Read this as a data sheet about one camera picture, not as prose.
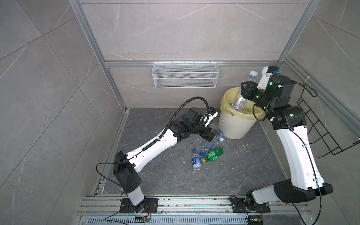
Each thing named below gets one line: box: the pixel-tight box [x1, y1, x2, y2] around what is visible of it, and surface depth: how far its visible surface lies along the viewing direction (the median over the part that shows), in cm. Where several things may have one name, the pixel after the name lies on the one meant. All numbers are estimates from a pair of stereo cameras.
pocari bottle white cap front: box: [191, 149, 203, 173], surface depth 87 cm
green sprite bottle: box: [201, 146, 224, 164], surface depth 89 cm
